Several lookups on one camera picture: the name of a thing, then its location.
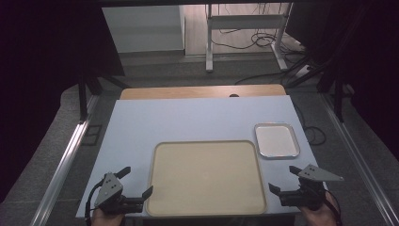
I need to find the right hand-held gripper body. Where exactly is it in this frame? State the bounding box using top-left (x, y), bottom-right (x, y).
top-left (279, 163), bottom-right (345, 212)

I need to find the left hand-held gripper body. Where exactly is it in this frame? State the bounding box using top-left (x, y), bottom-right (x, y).
top-left (93, 171), bottom-right (146, 217)

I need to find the person's right hand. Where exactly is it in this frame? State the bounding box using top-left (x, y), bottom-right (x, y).
top-left (297, 190), bottom-right (340, 226)

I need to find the person's left hand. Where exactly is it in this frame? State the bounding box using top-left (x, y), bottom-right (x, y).
top-left (90, 207), bottom-right (125, 226)

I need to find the small silver metal tray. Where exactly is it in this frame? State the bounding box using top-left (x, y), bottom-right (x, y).
top-left (253, 121), bottom-right (301, 160)

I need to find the black floor socket plate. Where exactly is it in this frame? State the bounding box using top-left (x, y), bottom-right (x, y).
top-left (81, 123), bottom-right (104, 147)

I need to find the large beige plastic tray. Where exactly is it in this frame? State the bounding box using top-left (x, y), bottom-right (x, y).
top-left (145, 139), bottom-right (268, 218)

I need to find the black metal stand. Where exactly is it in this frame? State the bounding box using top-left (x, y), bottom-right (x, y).
top-left (283, 56), bottom-right (349, 123)
top-left (76, 70), bottom-right (131, 124)

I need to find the wooden table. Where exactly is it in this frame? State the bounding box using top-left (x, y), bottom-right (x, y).
top-left (120, 83), bottom-right (287, 101)

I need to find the white cabinet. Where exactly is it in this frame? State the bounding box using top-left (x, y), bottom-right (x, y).
top-left (101, 5), bottom-right (186, 54)

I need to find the white metal stand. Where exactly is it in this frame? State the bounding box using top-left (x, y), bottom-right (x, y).
top-left (204, 2), bottom-right (295, 73)

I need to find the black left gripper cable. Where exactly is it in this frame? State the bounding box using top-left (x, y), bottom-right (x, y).
top-left (84, 179), bottom-right (105, 226)

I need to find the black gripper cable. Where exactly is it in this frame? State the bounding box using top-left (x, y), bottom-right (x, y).
top-left (84, 179), bottom-right (105, 226)
top-left (323, 187), bottom-right (343, 226)

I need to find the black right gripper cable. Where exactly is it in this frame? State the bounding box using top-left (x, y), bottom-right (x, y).
top-left (323, 187), bottom-right (343, 226)

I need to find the black cable on floor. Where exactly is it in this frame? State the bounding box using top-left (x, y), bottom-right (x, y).
top-left (292, 102), bottom-right (327, 147)

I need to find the aluminium floor rail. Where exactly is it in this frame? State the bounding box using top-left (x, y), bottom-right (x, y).
top-left (319, 92), bottom-right (399, 226)
top-left (29, 93), bottom-right (101, 226)

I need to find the black cable bundle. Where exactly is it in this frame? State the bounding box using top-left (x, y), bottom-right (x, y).
top-left (209, 3), bottom-right (310, 87)

